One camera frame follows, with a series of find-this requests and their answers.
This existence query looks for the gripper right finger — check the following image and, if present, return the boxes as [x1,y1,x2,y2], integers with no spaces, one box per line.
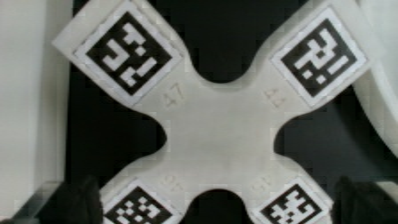
[332,176,398,224]

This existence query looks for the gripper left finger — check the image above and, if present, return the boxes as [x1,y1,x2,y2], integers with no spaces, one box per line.
[11,176,103,224]

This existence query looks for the white cross table base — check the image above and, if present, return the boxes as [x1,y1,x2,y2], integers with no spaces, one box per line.
[53,0,375,224]

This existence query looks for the white round table top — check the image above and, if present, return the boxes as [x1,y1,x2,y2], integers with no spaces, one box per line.
[354,0,398,158]

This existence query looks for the white left fence bar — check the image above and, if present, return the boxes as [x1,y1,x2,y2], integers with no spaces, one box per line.
[0,0,73,219]

